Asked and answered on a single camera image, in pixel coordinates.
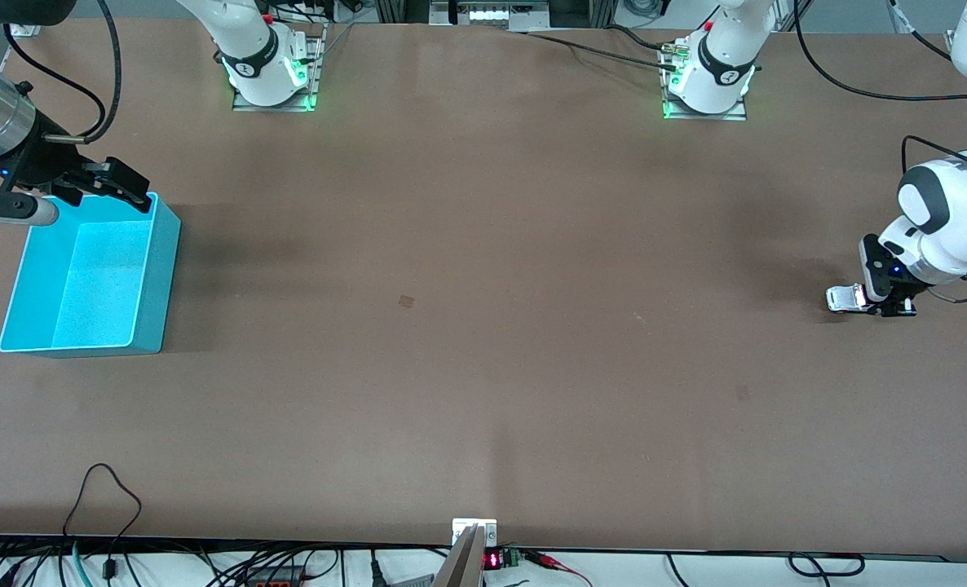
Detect turquoise plastic bin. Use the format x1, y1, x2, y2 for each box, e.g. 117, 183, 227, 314
0, 192, 181, 358

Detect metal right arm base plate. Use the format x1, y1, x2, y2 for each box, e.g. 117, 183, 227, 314
232, 23, 325, 113

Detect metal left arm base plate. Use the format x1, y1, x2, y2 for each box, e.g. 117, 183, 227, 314
660, 49, 748, 121

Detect red clip wire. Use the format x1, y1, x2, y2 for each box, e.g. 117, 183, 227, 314
524, 550, 594, 587

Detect white lit control box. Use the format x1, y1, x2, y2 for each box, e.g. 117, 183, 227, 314
429, 0, 551, 32

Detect black cable across table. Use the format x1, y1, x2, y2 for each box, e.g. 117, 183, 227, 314
524, 31, 680, 70

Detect black power strip red switches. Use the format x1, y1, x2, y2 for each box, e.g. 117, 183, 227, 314
243, 569, 309, 587

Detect white jeep toy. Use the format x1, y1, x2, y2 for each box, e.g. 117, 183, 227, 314
826, 285, 872, 313

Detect thin looped black cable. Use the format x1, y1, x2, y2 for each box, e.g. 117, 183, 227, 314
61, 463, 144, 581

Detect coiled black cable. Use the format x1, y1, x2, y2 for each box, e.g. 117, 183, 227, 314
787, 552, 866, 578

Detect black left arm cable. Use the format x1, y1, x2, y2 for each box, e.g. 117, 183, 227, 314
792, 0, 967, 304

